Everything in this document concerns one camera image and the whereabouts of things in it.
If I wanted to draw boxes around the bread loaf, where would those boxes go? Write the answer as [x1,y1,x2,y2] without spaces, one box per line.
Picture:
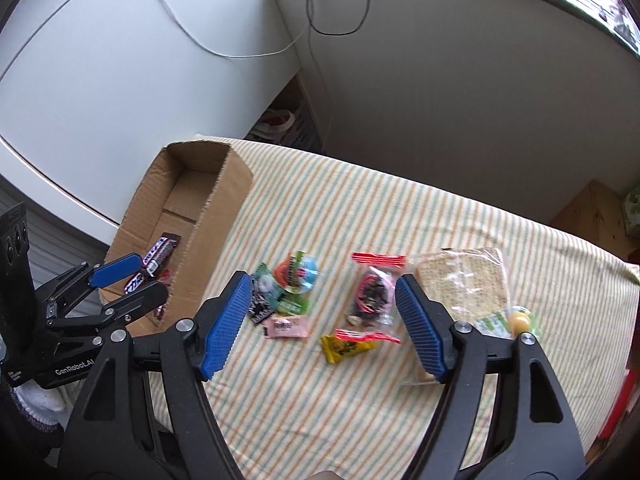
[409,247,511,339]

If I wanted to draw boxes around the light green candy packet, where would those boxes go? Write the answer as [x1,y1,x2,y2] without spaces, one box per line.
[276,292,309,316]

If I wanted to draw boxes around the red clear snack bag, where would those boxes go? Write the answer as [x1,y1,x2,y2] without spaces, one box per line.
[151,269,174,326]

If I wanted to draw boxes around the white cabinet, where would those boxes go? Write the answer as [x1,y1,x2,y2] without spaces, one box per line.
[1,0,298,243]

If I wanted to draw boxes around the red blue cartoon packet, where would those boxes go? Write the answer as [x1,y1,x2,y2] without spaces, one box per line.
[273,250,319,295]

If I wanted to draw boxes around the striped tablecloth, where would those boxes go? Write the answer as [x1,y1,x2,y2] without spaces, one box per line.
[144,135,640,480]

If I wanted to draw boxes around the brown cardboard box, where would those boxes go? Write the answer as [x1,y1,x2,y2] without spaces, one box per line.
[105,140,253,336]

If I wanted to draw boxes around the green paper bag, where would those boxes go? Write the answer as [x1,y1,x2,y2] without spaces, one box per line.
[620,185,640,238]

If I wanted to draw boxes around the pink candy packet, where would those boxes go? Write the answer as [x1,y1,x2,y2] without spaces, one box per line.
[262,315,308,339]

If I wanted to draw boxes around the black patterned candy packet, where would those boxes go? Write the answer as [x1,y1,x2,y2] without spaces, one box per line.
[247,290,276,325]

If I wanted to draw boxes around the red clear dried fruit bag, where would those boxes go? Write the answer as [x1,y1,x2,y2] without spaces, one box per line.
[334,252,407,344]

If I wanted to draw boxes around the white gloved hand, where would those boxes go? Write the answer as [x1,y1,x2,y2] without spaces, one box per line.
[12,380,68,430]

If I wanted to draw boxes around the green mint candy packet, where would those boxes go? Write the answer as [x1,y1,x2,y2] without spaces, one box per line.
[252,262,284,304]

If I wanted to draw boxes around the yellow ball candy wrapper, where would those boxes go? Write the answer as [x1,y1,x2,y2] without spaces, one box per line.
[504,304,540,339]

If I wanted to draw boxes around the white cable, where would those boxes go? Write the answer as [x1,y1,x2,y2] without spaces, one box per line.
[131,0,306,59]

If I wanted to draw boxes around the yellow candy packet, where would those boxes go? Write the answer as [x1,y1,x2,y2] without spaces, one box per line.
[320,335,378,365]

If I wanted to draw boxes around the snickers bar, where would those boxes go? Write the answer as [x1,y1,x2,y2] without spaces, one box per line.
[142,232,181,278]
[124,271,149,295]

